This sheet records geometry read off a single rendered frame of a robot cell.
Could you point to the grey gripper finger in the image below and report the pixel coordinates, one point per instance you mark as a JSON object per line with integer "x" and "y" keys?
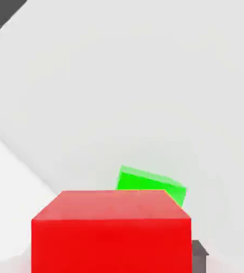
{"x": 198, "y": 258}

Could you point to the small red cube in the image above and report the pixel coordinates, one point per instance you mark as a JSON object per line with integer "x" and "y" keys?
{"x": 111, "y": 241}

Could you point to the small green cube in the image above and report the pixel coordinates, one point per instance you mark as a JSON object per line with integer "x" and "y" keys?
{"x": 147, "y": 181}

